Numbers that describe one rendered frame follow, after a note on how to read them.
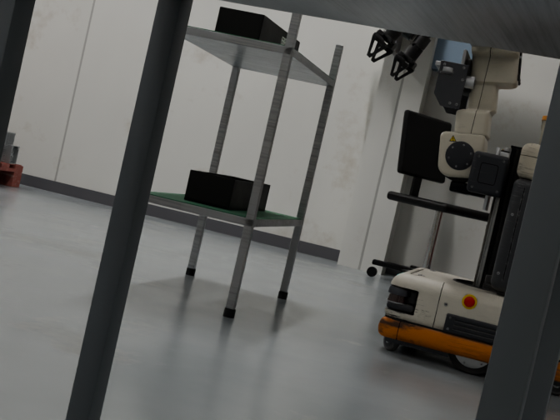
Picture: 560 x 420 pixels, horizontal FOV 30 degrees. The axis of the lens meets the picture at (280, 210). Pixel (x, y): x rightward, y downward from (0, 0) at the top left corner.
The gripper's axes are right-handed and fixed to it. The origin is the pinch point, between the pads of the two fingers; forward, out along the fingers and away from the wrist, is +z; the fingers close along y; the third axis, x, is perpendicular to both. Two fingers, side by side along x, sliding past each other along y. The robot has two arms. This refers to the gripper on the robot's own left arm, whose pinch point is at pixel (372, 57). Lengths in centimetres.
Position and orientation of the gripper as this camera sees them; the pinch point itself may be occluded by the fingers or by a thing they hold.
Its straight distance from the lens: 377.5
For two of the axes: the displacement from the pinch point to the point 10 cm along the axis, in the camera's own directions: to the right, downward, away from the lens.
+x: 7.3, 6.5, -2.1
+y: -2.4, -0.5, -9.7
